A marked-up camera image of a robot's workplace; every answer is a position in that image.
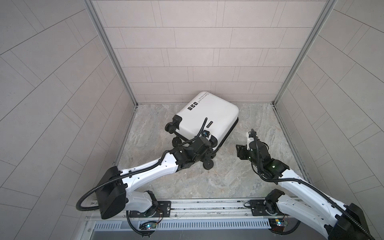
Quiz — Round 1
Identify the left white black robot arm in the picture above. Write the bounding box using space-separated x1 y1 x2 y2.
76 131 217 220

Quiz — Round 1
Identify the left circuit board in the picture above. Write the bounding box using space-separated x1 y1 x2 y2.
140 221 158 231

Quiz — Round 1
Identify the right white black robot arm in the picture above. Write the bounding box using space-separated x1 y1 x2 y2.
236 130 373 240

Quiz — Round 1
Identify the circuit board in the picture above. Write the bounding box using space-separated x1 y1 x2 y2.
140 221 158 231
269 218 289 233

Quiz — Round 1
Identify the left corner metal profile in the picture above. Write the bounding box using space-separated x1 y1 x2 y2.
82 0 138 106

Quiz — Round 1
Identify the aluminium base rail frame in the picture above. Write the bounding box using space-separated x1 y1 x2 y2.
78 196 346 240

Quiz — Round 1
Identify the white suitcase with black lining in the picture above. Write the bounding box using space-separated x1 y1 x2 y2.
165 92 239 160

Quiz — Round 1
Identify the right circuit board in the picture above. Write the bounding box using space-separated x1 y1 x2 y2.
269 218 289 233

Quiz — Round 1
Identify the corner metal profile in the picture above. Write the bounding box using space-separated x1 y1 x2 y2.
82 0 138 106
272 0 338 105

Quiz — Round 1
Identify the right corner metal profile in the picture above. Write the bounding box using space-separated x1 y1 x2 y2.
272 0 338 105

